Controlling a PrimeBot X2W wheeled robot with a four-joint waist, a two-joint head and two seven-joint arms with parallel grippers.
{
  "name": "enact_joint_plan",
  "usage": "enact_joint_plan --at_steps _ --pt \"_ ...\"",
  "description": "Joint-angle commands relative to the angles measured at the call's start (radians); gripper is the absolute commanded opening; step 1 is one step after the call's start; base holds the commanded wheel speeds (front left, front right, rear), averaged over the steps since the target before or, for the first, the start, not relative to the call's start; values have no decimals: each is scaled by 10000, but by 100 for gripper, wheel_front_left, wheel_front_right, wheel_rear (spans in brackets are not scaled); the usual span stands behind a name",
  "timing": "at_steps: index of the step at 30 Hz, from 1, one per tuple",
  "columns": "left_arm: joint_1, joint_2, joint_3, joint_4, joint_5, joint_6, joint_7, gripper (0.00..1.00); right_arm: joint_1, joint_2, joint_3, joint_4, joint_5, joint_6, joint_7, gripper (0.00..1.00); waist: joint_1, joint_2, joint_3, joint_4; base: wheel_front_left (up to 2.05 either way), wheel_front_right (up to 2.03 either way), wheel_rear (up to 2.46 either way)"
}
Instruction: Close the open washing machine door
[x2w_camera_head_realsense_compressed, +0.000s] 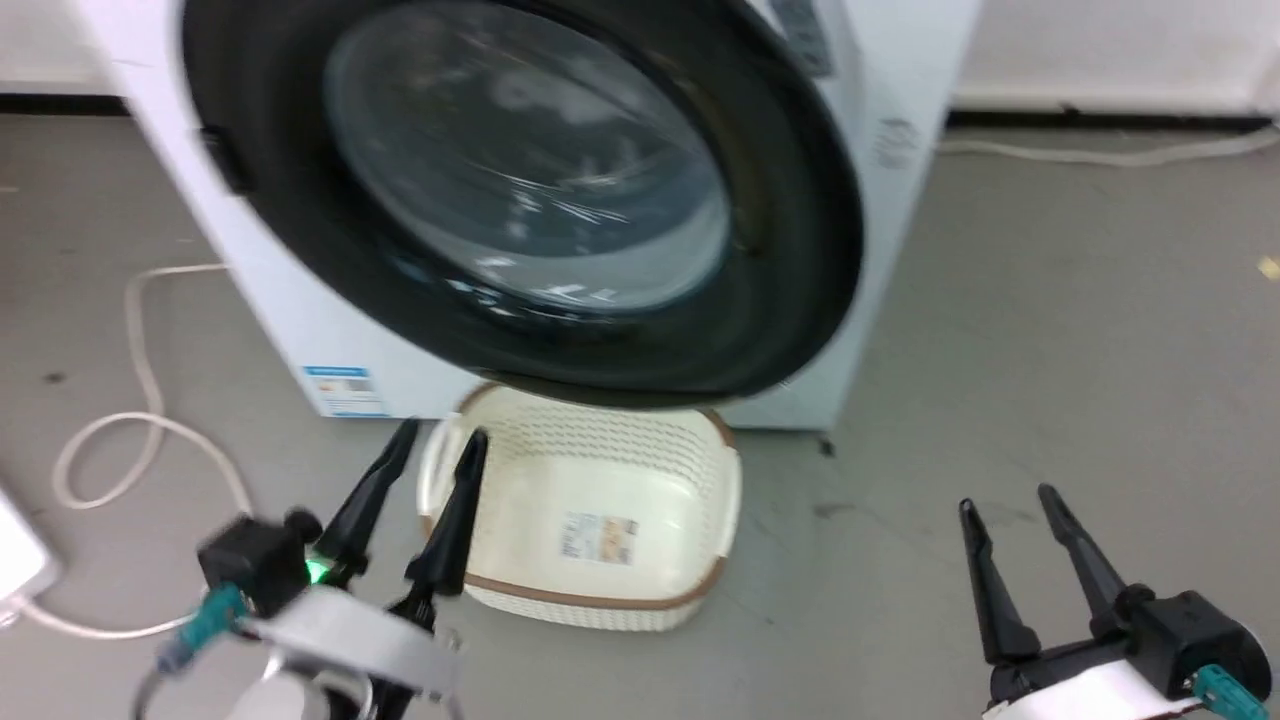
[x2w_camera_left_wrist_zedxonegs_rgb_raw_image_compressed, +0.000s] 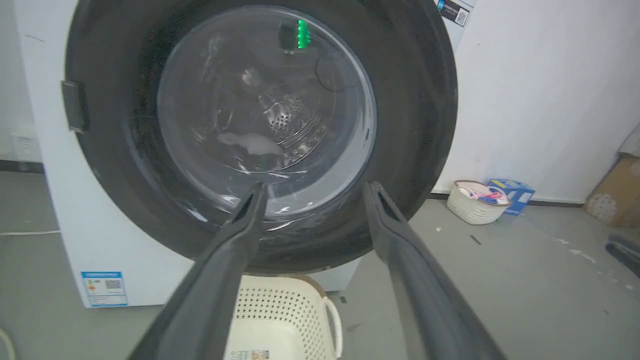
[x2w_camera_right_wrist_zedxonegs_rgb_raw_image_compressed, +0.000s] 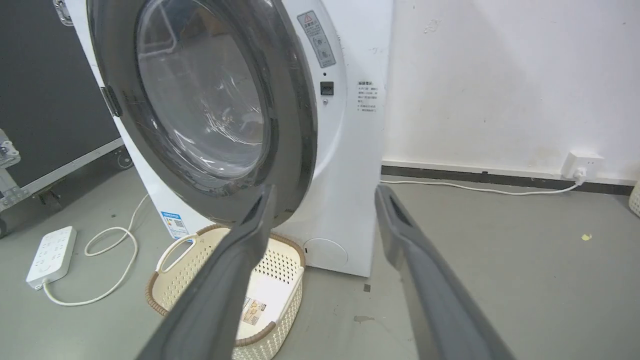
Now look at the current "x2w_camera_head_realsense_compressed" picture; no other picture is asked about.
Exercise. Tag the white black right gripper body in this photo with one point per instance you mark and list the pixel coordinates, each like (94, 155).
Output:
(1080, 685)

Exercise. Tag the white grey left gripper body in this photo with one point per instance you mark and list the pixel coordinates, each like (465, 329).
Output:
(350, 635)

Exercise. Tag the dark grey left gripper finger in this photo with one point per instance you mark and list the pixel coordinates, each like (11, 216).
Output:
(456, 520)
(368, 500)

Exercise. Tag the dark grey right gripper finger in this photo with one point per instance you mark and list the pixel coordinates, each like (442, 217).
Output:
(995, 590)
(1085, 560)

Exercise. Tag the black round glass washer door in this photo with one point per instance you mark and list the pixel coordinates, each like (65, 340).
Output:
(780, 240)

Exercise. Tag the white washing machine body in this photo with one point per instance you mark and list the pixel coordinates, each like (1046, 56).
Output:
(900, 90)

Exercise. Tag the blue white energy label sticker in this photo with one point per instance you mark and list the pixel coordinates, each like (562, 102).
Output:
(343, 391)

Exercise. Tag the printed paper basket label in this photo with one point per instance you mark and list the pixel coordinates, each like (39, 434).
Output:
(598, 538)

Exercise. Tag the cream plastic laundry basket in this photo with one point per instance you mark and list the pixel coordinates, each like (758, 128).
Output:
(600, 470)

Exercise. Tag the white power adapter box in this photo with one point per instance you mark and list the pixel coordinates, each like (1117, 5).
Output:
(18, 556)

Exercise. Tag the small yellow floor scrap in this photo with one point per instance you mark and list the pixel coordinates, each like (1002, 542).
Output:
(1269, 267)

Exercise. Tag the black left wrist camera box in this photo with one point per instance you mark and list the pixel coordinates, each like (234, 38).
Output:
(260, 555)

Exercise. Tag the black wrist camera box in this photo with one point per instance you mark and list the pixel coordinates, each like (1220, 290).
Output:
(1195, 635)
(260, 555)

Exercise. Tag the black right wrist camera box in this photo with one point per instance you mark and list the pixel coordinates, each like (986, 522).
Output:
(1195, 635)

